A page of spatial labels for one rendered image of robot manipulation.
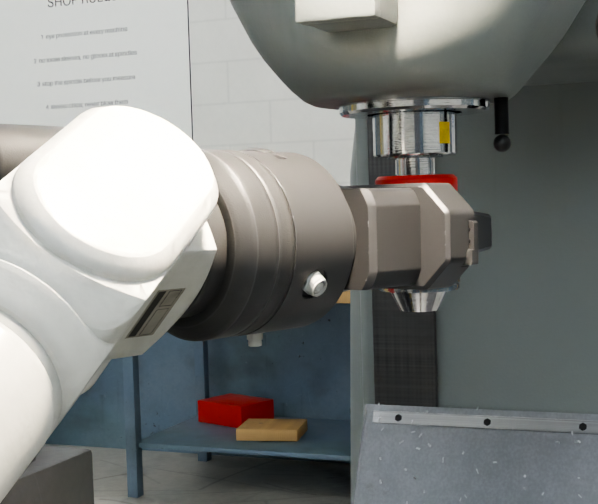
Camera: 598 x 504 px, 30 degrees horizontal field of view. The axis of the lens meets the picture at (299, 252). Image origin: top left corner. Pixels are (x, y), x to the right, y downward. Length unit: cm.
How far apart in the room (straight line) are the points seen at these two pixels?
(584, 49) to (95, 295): 43
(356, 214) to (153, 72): 502
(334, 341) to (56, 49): 207
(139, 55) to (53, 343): 523
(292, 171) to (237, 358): 487
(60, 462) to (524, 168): 48
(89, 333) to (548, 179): 67
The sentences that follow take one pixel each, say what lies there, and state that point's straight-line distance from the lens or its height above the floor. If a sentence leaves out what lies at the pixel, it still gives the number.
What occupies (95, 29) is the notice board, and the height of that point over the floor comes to 211.
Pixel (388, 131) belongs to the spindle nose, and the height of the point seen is 129.
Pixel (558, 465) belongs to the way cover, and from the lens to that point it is 100.
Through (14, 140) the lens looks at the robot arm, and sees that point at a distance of 48.
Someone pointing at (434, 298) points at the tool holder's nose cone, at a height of 120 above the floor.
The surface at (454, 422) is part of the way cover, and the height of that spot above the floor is 105.
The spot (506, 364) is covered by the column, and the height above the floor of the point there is 110.
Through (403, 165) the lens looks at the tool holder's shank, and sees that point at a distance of 63.
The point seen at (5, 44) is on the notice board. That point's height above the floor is 208.
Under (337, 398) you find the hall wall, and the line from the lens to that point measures 521.
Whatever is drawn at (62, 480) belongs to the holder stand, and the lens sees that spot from 77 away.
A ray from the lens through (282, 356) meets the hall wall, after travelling 528.
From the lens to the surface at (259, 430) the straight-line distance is 470.
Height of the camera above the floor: 126
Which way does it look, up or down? 3 degrees down
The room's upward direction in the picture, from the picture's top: 2 degrees counter-clockwise
